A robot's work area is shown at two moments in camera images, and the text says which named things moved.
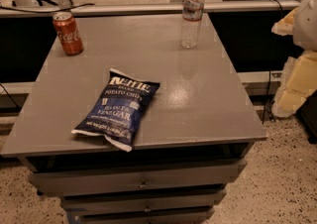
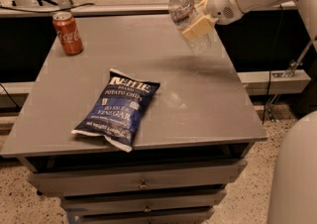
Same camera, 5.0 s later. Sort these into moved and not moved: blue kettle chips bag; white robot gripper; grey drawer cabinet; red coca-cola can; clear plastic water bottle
Moved: white robot gripper; clear plastic water bottle
Not moved: blue kettle chips bag; grey drawer cabinet; red coca-cola can
